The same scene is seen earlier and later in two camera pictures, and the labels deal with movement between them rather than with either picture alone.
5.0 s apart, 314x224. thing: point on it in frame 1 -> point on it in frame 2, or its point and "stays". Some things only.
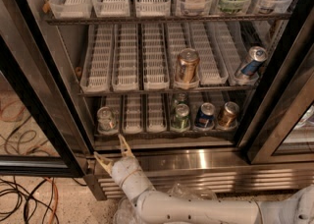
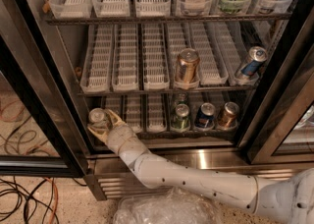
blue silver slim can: [257, 55] stays
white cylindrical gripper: [124, 169] -> [120, 136]
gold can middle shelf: [186, 68] stays
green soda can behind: [182, 99] stays
